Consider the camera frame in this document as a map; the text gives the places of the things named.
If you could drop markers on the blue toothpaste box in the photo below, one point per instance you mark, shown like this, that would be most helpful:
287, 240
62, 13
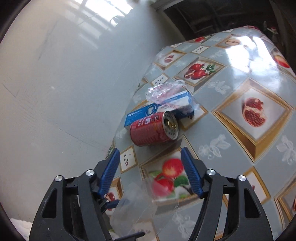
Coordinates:
157, 107

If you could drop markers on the red drink can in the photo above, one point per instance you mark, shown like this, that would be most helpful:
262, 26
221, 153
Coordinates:
154, 129

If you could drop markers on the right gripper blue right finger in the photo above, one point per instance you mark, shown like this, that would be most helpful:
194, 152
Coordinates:
194, 169

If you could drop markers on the fruit pattern tablecloth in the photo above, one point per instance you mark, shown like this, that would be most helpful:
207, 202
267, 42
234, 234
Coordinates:
244, 125

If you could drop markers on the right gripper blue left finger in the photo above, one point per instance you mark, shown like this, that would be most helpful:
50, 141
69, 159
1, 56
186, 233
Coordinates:
106, 177

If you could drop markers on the cooking oil bottle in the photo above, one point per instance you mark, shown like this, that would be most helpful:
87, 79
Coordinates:
273, 34

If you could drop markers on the clear crinkled plastic wrapper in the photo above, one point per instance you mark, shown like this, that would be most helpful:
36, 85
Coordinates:
172, 95

